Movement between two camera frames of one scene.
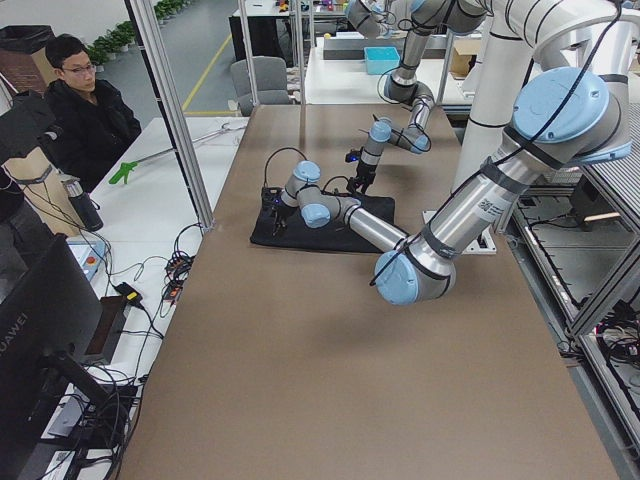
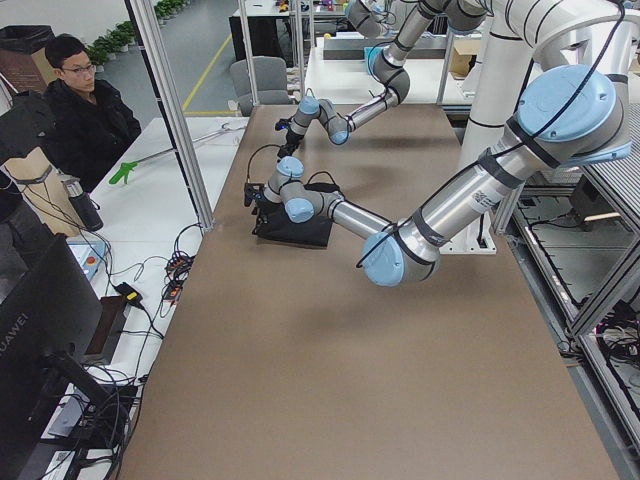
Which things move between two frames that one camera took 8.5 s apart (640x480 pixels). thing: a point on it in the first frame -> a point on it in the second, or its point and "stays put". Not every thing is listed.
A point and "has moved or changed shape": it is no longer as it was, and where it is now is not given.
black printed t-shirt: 283,226 has moved or changed shape
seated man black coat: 92,124 stays put
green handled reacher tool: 123,169 stays put
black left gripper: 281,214 -> 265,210
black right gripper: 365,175 -> 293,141
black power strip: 177,271 stays put
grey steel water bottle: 83,205 stays put
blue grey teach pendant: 89,255 stays put
